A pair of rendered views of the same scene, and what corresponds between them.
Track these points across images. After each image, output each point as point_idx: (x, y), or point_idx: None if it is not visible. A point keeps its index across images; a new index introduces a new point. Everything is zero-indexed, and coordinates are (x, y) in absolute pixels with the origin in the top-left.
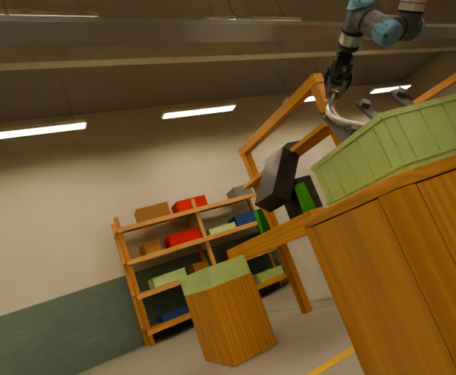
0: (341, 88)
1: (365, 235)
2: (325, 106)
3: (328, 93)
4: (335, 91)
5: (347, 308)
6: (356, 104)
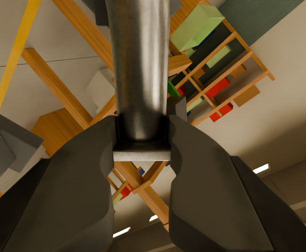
0: (82, 169)
1: None
2: (169, 0)
3: (176, 122)
4: (137, 150)
5: None
6: (24, 137)
